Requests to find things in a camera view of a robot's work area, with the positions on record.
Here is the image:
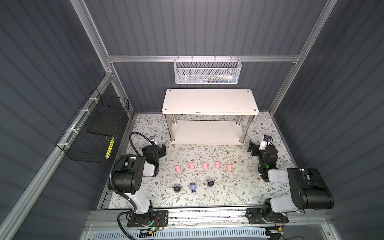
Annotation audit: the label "purple striped toy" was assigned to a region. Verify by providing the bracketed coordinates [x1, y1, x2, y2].
[207, 179, 215, 187]

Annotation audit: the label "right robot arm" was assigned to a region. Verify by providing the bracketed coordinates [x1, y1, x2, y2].
[247, 141, 335, 222]

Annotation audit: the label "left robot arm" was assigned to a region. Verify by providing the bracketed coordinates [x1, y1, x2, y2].
[107, 132, 167, 215]

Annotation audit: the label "white two-tier shelf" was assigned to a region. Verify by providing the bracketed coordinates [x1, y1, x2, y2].
[162, 89, 259, 146]

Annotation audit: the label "floral patterned mat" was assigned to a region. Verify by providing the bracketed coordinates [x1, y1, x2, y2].
[132, 114, 290, 208]

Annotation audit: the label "yellow label tag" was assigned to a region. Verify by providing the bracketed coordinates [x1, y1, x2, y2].
[105, 137, 115, 160]

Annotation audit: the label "dark purple toy left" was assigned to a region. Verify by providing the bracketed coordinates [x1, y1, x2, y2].
[172, 184, 182, 193]

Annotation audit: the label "black pad in basket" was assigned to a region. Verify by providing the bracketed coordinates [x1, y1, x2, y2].
[87, 113, 120, 137]

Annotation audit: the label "items in white basket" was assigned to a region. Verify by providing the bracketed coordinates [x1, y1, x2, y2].
[198, 74, 239, 84]

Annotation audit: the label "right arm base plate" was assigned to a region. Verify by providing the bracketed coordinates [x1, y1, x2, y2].
[245, 208, 289, 225]

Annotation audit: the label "black wire mesh basket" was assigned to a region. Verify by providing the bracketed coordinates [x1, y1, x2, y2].
[56, 89, 131, 164]

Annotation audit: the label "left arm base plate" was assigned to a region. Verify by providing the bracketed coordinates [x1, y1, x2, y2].
[127, 211, 169, 228]

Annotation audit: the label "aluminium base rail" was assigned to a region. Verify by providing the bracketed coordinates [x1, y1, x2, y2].
[86, 205, 331, 230]

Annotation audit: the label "white ribbed cable duct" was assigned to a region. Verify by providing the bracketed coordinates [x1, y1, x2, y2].
[91, 227, 268, 240]

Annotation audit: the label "white wire mesh basket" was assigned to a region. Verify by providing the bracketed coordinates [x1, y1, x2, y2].
[173, 58, 242, 85]

